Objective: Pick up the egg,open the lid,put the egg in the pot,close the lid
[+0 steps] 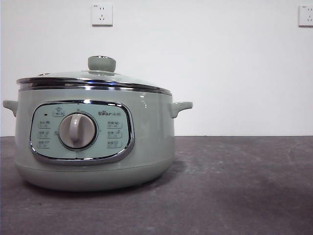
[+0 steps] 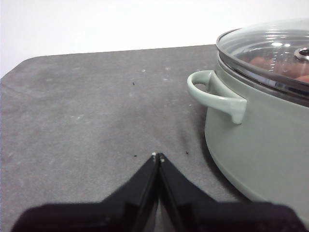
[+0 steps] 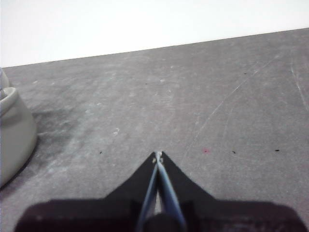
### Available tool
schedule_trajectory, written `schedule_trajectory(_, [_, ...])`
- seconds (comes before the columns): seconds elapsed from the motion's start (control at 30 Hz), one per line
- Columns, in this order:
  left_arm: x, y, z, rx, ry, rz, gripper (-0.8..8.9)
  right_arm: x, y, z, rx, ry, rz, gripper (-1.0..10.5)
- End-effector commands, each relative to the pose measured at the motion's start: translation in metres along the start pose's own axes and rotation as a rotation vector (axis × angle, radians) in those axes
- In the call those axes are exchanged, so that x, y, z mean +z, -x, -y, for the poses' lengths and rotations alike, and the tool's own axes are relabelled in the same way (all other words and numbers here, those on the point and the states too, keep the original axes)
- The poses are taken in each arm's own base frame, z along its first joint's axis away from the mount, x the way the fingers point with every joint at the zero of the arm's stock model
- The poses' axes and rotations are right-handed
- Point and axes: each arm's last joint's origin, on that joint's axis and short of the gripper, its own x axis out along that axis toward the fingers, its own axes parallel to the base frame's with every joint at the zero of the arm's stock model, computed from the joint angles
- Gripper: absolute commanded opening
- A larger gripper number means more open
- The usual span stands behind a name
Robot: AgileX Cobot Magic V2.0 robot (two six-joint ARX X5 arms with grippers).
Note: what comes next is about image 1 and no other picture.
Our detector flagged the pale green electric cooking pot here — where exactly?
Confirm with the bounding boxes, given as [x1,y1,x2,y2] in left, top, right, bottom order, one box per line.
[2,84,193,192]

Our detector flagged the white wall socket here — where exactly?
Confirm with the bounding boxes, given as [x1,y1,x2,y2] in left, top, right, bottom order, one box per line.
[92,3,113,27]
[298,4,313,27]

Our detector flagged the glass lid with green knob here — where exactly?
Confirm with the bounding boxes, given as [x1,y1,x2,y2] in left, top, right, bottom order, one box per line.
[16,55,172,94]

